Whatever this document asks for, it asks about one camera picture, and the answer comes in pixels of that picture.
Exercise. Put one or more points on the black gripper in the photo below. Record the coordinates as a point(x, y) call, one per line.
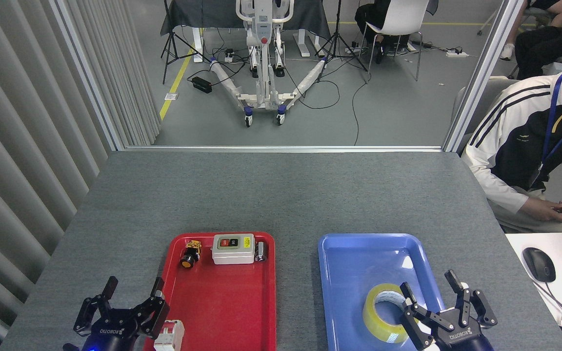
point(112, 334)
point(464, 339)

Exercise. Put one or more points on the yellow tape roll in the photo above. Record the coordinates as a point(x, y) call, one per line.
point(376, 324)

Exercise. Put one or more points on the person's right hand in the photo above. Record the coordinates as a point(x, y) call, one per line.
point(547, 210)

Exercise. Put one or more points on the white red circuit breaker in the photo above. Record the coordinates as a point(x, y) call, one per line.
point(171, 336)

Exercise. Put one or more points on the yellow push button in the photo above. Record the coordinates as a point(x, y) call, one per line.
point(188, 259)

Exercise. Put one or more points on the black computer mouse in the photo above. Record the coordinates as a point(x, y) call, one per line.
point(538, 264)

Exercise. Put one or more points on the red plastic tray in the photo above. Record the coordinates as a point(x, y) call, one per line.
point(227, 302)

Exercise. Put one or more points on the blue plastic tray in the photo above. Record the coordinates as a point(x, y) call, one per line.
point(349, 273)

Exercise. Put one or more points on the small black silver component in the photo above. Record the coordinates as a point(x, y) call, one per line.
point(260, 251)

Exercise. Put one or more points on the grey chair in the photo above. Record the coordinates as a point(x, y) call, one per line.
point(493, 92)

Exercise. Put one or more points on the black power brick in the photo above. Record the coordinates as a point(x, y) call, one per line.
point(202, 84)

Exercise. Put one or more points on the white power strip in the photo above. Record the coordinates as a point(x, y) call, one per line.
point(457, 53)

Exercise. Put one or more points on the black tripod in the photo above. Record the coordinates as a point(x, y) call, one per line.
point(337, 34)
point(168, 41)

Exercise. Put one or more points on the person in black trousers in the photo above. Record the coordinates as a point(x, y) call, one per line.
point(544, 46)

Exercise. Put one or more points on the white chair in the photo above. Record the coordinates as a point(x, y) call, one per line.
point(403, 17)

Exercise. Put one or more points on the person on white chair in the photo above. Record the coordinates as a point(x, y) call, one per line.
point(370, 17)

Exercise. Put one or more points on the table with black cloth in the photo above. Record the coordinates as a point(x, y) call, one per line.
point(203, 12)

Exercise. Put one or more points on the white stand on wheels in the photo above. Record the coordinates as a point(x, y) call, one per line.
point(263, 29)

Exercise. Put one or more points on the grey switch box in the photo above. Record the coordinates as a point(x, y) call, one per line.
point(232, 254)

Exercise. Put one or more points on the silver post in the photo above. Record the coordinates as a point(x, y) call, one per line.
point(481, 73)

